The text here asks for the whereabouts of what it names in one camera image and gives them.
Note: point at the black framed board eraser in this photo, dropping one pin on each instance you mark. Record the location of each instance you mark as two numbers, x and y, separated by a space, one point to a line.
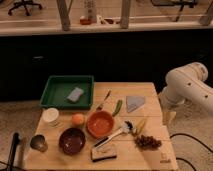
103 152

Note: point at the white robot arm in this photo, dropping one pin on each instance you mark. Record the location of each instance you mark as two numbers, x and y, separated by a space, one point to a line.
185 83

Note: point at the red orange bowl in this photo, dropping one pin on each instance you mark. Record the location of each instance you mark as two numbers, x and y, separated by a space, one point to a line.
100 124

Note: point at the green plastic tray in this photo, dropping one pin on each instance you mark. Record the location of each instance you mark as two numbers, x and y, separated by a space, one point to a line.
58 88

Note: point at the black clamp post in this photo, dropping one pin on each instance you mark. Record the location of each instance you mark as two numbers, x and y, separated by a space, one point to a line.
11 158

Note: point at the white handled spoon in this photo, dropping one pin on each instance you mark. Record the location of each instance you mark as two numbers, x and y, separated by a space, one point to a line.
126 127

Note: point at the orange fruit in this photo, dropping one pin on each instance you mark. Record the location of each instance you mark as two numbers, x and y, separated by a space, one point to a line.
77 119

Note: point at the small metal cup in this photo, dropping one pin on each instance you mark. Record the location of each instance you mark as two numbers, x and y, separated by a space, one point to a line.
39 143

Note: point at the grey sponge in tray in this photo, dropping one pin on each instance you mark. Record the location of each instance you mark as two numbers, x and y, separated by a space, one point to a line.
75 94

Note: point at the green pea pod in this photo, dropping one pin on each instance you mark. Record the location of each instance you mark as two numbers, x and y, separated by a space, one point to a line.
117 108

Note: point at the white cup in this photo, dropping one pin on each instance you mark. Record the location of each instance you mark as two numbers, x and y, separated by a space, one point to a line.
51 116

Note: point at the yellow banana toy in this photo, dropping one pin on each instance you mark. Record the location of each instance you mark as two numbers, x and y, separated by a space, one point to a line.
141 125

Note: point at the dark maroon bowl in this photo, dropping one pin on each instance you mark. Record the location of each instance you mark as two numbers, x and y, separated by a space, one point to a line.
72 141

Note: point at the bunch of dark grapes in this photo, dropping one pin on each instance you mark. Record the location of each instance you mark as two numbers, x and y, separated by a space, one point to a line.
147 142

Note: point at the red white bottle on shelf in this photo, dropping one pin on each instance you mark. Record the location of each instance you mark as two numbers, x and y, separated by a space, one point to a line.
90 15

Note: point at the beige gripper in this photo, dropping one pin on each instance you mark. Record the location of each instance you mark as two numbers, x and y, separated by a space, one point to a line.
168 116

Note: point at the grey towel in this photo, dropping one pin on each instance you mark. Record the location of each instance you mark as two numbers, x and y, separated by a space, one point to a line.
134 102

